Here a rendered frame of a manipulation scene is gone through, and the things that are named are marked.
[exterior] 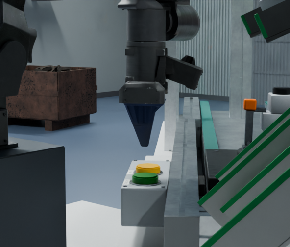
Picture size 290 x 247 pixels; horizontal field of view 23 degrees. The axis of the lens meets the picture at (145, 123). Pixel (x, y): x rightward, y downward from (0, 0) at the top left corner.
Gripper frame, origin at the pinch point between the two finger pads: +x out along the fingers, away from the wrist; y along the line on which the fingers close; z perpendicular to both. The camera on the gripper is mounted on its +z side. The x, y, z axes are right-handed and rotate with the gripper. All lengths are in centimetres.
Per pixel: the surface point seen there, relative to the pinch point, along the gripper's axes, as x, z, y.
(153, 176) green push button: 7.9, 1.3, -0.5
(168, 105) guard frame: 6, 1, 80
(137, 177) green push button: 8.0, -1.0, -1.1
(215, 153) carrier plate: 7.7, 11.3, 19.4
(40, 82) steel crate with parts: 44, -154, 660
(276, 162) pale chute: -1.3, 15.0, -37.3
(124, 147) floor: 98, -53, 560
